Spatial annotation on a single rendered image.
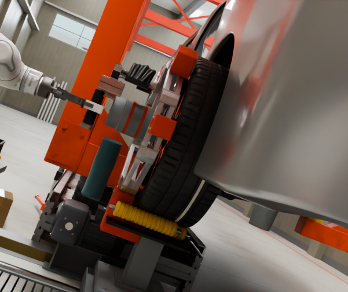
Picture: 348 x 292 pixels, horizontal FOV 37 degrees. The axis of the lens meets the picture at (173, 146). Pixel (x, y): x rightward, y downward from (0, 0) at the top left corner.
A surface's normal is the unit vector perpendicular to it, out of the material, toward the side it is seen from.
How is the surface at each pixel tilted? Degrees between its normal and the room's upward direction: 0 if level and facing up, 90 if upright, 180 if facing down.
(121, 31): 90
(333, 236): 90
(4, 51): 83
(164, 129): 90
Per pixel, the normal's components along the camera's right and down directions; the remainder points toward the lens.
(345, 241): 0.14, 0.04
